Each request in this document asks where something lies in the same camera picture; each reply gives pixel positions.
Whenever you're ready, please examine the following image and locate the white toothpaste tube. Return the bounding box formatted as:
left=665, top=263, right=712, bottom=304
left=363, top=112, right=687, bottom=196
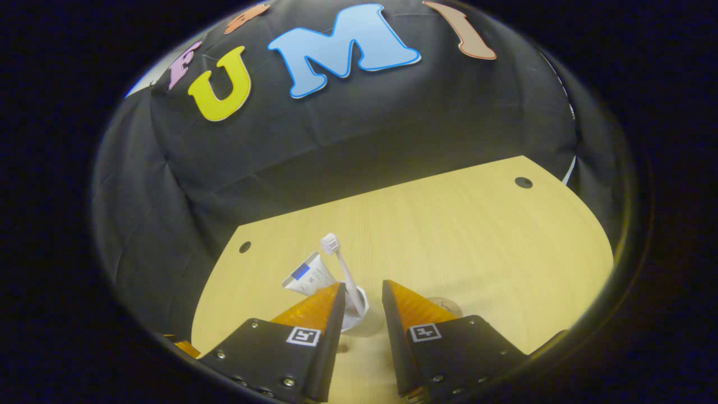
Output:
left=282, top=251, right=338, bottom=296

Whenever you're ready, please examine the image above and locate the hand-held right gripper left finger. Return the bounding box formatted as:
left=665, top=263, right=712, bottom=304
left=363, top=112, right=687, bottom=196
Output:
left=199, top=282, right=347, bottom=404

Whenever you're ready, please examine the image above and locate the white cup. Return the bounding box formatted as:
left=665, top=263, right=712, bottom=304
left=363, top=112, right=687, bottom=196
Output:
left=341, top=285, right=386, bottom=337

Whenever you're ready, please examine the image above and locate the white toothbrush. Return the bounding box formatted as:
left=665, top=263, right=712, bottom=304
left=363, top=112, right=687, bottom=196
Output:
left=320, top=233, right=365, bottom=316

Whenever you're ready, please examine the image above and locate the black backdrop cloth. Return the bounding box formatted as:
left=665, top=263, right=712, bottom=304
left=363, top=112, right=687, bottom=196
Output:
left=90, top=0, right=629, bottom=343

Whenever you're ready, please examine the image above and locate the wooden desktop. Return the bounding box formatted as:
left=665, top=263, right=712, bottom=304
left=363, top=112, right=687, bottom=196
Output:
left=191, top=155, right=615, bottom=403

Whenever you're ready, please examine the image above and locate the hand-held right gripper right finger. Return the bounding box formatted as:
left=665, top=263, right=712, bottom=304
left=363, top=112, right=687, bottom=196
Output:
left=382, top=279, right=528, bottom=402

